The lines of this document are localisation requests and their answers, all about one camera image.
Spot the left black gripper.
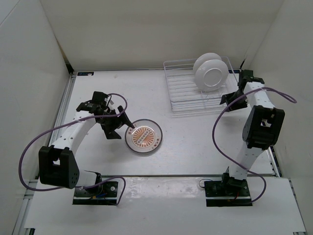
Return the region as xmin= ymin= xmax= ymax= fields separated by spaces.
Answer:
xmin=97 ymin=105 xmax=134 ymax=139

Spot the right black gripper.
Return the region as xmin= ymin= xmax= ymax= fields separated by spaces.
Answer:
xmin=220 ymin=91 xmax=247 ymax=114

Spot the orange patterned glass plate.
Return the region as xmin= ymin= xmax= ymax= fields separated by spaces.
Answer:
xmin=124 ymin=119 xmax=163 ymax=154

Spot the white wire dish rack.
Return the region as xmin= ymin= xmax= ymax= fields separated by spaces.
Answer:
xmin=163 ymin=56 xmax=241 ymax=113

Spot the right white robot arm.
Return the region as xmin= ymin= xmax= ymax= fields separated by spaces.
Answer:
xmin=220 ymin=76 xmax=285 ymax=196

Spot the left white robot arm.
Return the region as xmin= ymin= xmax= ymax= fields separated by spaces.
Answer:
xmin=39 ymin=102 xmax=134 ymax=196

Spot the front white plate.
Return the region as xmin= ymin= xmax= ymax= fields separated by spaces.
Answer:
xmin=194 ymin=59 xmax=229 ymax=92

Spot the white plate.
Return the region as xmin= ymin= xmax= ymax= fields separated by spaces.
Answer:
xmin=193 ymin=52 xmax=221 ymax=74
xmin=194 ymin=59 xmax=229 ymax=92

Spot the rear white plate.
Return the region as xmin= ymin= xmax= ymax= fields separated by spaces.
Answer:
xmin=193 ymin=52 xmax=221 ymax=74

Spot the left blue corner label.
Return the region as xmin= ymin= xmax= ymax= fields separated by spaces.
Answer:
xmin=77 ymin=71 xmax=94 ymax=76

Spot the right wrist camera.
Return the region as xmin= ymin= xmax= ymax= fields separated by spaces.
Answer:
xmin=239 ymin=70 xmax=254 ymax=82

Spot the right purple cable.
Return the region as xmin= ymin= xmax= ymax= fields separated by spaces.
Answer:
xmin=212 ymin=87 xmax=298 ymax=204

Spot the purple cable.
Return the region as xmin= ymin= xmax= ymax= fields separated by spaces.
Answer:
xmin=19 ymin=93 xmax=129 ymax=206
xmin=212 ymin=87 xmax=298 ymax=204

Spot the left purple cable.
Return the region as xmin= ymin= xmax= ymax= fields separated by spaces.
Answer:
xmin=19 ymin=93 xmax=129 ymax=206

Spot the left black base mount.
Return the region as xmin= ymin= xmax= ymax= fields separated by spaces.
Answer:
xmin=72 ymin=180 xmax=119 ymax=206

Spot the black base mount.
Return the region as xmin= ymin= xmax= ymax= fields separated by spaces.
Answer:
xmin=72 ymin=180 xmax=119 ymax=206
xmin=199 ymin=179 xmax=252 ymax=207

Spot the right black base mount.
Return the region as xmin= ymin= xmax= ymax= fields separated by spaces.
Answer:
xmin=199 ymin=179 xmax=252 ymax=207

